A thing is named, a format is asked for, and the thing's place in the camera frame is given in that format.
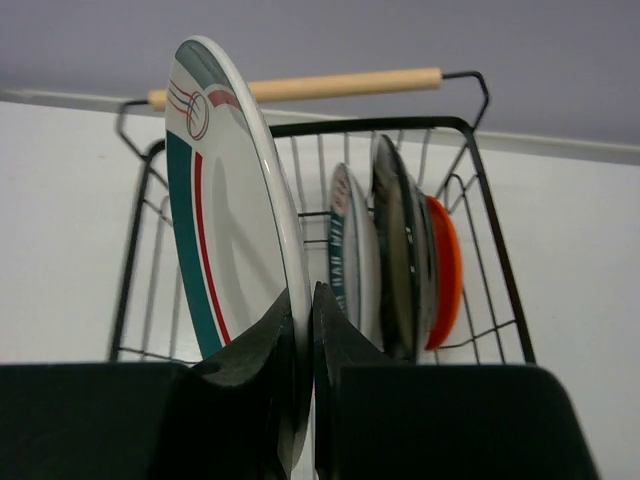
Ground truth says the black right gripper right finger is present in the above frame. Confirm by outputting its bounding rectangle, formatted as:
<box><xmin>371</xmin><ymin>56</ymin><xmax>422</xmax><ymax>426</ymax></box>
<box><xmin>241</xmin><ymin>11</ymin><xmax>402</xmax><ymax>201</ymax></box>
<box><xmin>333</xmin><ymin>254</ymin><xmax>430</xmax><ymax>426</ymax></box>
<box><xmin>312</xmin><ymin>282</ymin><xmax>415</xmax><ymax>479</ymax></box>

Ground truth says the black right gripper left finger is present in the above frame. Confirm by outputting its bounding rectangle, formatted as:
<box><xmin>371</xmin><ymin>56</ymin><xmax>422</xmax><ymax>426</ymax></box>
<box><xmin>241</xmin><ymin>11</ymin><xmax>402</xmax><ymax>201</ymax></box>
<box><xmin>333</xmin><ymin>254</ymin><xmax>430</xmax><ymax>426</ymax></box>
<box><xmin>164</xmin><ymin>287</ymin><xmax>296</xmax><ymax>480</ymax></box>

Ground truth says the white plate teal lettered rim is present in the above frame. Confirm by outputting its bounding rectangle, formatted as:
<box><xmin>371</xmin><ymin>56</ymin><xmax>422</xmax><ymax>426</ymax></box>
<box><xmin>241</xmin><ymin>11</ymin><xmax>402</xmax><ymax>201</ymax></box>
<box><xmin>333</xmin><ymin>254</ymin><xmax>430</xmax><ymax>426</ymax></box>
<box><xmin>327</xmin><ymin>163</ymin><xmax>382</xmax><ymax>349</ymax></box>

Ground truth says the black wire dish rack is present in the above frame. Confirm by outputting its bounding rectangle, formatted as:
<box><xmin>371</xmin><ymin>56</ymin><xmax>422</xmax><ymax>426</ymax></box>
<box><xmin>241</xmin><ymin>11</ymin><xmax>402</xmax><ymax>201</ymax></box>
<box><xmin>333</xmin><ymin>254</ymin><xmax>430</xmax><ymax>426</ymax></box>
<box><xmin>107</xmin><ymin>91</ymin><xmax>536</xmax><ymax>364</ymax></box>

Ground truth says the black rimmed silver plate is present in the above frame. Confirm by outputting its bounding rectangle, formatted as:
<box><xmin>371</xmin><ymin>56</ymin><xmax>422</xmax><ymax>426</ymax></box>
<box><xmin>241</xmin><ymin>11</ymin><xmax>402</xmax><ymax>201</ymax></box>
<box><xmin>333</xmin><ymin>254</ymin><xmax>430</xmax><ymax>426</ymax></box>
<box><xmin>371</xmin><ymin>134</ymin><xmax>439</xmax><ymax>364</ymax></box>

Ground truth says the white plate teal red rim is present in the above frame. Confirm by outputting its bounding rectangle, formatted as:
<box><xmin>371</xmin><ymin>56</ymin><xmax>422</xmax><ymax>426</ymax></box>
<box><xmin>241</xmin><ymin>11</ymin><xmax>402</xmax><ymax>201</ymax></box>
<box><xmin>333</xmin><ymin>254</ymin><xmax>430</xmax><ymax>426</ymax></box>
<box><xmin>165</xmin><ymin>36</ymin><xmax>312</xmax><ymax>459</ymax></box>

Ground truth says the orange plate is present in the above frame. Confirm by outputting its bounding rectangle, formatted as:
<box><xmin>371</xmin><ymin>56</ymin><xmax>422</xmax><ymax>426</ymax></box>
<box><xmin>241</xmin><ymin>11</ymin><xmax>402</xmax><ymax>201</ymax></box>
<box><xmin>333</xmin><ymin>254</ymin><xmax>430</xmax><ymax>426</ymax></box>
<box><xmin>425</xmin><ymin>196</ymin><xmax>463</xmax><ymax>351</ymax></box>

